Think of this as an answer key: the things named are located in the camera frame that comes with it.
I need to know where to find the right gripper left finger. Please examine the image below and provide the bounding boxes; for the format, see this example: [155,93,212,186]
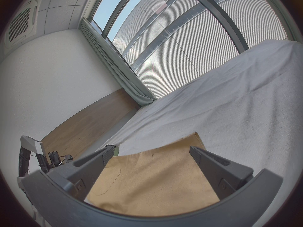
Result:
[48,144,116,201]

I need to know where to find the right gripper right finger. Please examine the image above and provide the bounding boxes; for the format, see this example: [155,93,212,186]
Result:
[189,146,254,201]

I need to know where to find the tan shorts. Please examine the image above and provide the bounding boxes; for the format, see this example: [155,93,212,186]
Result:
[84,131,220,217]

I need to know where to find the bed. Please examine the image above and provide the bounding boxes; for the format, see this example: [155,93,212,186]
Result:
[40,39,303,222]

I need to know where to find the grey-green curtain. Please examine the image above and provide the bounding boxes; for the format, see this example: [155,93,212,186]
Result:
[79,18,157,108]

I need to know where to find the window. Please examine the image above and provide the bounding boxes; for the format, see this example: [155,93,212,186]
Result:
[82,0,295,101]

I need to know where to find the ceiling air conditioner vent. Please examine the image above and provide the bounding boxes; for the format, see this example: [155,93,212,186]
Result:
[5,0,45,49]

